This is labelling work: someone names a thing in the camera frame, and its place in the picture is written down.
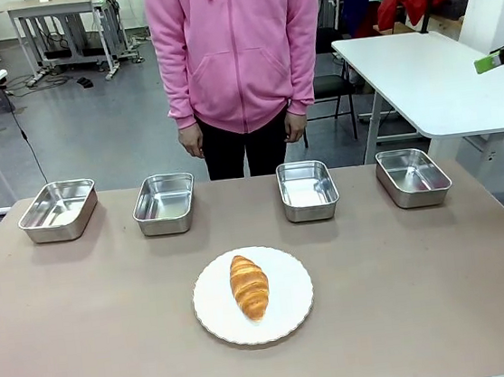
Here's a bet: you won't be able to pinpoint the black office chair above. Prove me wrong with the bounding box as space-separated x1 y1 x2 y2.
291 24 363 149

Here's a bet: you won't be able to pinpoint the person's right hand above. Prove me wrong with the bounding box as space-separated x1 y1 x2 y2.
176 123 206 162

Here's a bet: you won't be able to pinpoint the person's left hand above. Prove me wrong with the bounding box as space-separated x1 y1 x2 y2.
281 109 309 145

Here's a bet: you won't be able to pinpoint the black trousers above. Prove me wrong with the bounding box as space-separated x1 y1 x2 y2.
195 104 297 184

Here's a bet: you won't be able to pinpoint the white scalloped plate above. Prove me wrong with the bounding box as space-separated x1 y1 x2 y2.
186 240 320 352

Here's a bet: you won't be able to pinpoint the steel rectangular container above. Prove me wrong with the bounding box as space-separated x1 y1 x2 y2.
373 143 456 213
274 156 343 226
14 176 104 248
128 170 201 239

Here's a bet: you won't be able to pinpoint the large white side table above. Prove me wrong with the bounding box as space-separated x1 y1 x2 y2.
330 21 504 168

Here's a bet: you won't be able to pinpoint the grey workbench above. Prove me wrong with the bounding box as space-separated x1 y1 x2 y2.
0 0 136 92

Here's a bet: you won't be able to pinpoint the pink zip hoodie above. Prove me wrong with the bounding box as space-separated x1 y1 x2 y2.
143 0 336 145

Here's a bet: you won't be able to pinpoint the black hanging cable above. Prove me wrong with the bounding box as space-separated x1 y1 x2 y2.
0 79 50 189

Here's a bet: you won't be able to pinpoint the golden croissant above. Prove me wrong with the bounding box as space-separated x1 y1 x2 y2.
226 251 274 325

